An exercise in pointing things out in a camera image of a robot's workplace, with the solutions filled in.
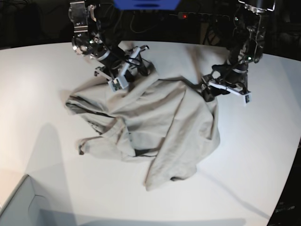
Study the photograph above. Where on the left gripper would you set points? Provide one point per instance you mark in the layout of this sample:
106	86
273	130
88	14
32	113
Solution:
213	87

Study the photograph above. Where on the black power strip red light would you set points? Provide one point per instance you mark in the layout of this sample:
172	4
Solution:
201	17

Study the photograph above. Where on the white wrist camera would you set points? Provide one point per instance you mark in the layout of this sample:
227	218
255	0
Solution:
247	98
118	83

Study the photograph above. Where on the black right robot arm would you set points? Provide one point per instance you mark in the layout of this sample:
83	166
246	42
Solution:
96	35

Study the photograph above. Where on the grey cardboard box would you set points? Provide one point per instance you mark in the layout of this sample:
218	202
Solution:
24	207

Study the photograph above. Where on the beige t-shirt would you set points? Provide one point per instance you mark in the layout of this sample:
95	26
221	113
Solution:
161	118

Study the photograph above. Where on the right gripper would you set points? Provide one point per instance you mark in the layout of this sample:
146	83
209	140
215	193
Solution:
118	62

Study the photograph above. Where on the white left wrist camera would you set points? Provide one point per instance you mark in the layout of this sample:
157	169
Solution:
247	98

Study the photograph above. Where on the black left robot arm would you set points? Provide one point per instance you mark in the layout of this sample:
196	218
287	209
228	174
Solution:
245	45

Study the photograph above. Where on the blue plastic bin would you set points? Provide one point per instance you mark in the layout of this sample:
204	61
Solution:
146	4

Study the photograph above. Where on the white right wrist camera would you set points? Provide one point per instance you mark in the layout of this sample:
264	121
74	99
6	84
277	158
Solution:
118	83

